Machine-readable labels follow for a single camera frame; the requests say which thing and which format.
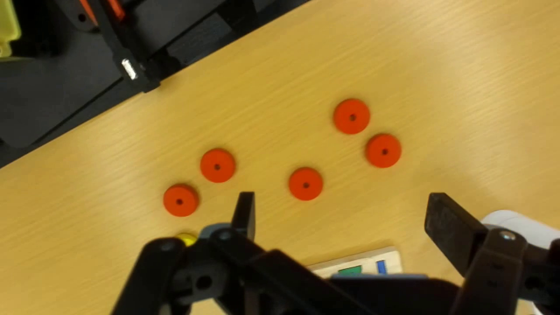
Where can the black and red tool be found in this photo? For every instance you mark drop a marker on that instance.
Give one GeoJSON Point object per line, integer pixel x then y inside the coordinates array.
{"type": "Point", "coordinates": [125, 46]}

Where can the white paper cup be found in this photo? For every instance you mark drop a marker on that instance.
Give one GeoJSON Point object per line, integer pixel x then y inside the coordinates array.
{"type": "Point", "coordinates": [525, 221]}

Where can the round orange wooden block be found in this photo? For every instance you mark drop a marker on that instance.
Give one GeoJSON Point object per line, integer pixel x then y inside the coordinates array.
{"type": "Point", "coordinates": [217, 165]}
{"type": "Point", "coordinates": [181, 200]}
{"type": "Point", "coordinates": [352, 116]}
{"type": "Point", "coordinates": [384, 151]}
{"type": "Point", "coordinates": [305, 184]}

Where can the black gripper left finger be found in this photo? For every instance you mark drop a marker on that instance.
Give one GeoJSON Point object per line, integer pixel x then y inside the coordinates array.
{"type": "Point", "coordinates": [245, 216]}

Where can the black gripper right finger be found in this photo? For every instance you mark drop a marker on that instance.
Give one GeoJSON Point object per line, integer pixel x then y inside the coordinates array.
{"type": "Point", "coordinates": [452, 224]}

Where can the wooden number puzzle board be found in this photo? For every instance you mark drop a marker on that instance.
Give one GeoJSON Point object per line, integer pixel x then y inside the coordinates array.
{"type": "Point", "coordinates": [373, 259]}

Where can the yellow emergency stop button box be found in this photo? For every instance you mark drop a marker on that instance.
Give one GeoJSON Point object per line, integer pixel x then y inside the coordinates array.
{"type": "Point", "coordinates": [7, 28]}

